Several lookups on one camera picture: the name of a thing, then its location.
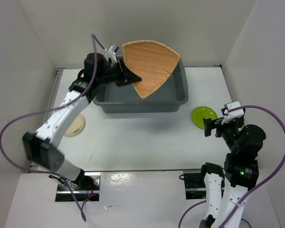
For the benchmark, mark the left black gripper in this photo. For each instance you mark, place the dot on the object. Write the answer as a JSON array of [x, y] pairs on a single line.
[[126, 76]]

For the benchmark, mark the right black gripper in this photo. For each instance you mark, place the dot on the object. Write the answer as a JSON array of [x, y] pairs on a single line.
[[209, 124]]

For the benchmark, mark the orange woven triangular basket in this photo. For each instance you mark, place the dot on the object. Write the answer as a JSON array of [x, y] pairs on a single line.
[[153, 61]]

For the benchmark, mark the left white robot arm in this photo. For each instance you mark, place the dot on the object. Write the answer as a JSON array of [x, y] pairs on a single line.
[[41, 147]]

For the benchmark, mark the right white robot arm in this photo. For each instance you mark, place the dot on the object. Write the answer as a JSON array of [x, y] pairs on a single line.
[[227, 184]]

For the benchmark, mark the grey plastic bin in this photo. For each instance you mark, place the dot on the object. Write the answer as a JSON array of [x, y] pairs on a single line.
[[168, 98]]

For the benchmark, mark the green round plate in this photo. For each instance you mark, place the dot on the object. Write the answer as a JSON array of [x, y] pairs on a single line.
[[201, 112]]

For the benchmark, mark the cream plate with black mark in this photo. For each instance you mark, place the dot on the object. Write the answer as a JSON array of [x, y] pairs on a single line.
[[76, 126]]

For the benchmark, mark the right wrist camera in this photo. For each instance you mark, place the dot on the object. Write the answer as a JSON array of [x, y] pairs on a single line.
[[231, 111]]

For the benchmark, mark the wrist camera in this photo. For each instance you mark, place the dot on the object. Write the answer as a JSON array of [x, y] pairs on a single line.
[[110, 54], [231, 111]]

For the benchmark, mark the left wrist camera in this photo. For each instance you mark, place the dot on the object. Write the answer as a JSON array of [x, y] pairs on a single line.
[[110, 54]]

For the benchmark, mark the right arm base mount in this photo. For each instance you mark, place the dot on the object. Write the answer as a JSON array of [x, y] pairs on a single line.
[[194, 184]]

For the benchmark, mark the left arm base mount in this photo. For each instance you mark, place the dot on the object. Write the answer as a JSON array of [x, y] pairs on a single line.
[[88, 189]]

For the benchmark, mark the aluminium table edge rail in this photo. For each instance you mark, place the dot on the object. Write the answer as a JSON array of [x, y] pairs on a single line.
[[50, 105]]

